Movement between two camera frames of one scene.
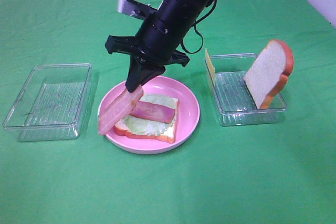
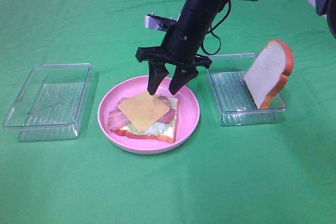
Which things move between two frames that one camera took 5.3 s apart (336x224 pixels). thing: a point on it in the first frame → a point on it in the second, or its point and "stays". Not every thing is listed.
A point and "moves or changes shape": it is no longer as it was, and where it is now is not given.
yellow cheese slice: [210, 64] → [144, 109]
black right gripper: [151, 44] → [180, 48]
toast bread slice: [268, 73] stays
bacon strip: [119, 110] moves or changes shape
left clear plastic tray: [53, 104] stays
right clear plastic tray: [233, 101] stays
